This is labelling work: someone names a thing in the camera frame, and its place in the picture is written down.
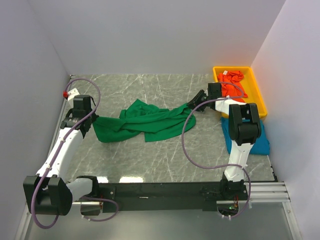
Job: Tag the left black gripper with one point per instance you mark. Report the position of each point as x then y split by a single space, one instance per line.
88 122

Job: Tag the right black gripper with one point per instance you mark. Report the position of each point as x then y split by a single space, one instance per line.
200 99

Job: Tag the green t-shirt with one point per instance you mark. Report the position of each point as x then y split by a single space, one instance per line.
157 124

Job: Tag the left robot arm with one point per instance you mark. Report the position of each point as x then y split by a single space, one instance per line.
47 193

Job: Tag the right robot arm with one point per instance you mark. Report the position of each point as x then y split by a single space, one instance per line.
244 128

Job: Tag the orange t-shirt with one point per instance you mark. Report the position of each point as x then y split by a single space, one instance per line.
231 85

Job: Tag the yellow plastic bin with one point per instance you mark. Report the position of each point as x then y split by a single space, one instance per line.
249 84

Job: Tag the blue folded t-shirt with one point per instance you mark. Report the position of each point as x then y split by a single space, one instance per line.
260 147

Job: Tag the black base beam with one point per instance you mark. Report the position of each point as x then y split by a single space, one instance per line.
168 196

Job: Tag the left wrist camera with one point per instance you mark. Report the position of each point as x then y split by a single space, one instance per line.
69 95

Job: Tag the aluminium frame rail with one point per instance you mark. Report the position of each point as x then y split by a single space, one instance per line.
269 192

